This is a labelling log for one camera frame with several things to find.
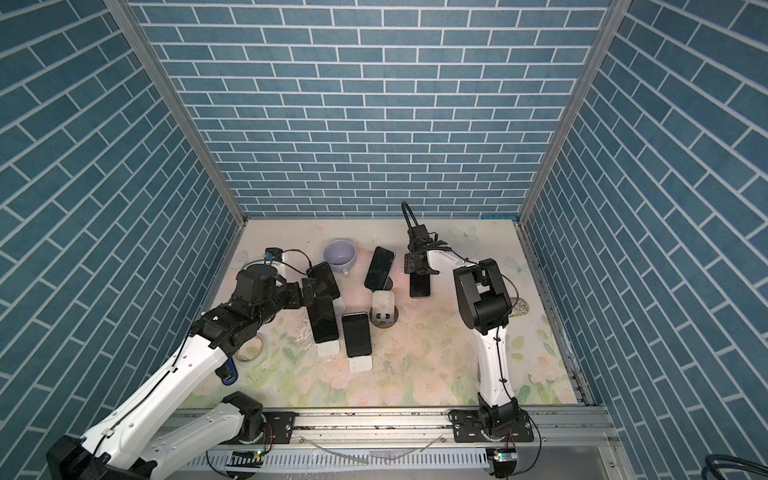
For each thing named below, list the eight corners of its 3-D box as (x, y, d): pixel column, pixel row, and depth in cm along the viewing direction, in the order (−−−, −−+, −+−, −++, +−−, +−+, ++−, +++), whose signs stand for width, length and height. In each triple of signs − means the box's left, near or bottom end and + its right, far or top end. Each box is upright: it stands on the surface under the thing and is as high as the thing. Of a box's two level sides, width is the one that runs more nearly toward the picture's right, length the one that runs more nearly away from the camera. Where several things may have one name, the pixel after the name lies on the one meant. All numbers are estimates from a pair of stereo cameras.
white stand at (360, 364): (348, 372, 85) (347, 368, 82) (350, 360, 87) (348, 356, 84) (372, 372, 85) (371, 368, 82) (372, 360, 87) (372, 356, 84)
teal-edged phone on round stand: (365, 290, 101) (362, 268, 91) (380, 268, 107) (378, 245, 97) (381, 297, 100) (380, 275, 90) (395, 274, 106) (395, 251, 96)
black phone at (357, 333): (347, 360, 86) (339, 338, 74) (349, 335, 91) (343, 311, 79) (371, 360, 86) (367, 338, 74) (372, 335, 91) (369, 311, 79)
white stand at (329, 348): (317, 357, 87) (314, 353, 84) (317, 347, 89) (315, 342, 86) (339, 354, 88) (337, 350, 85) (339, 344, 90) (337, 339, 87)
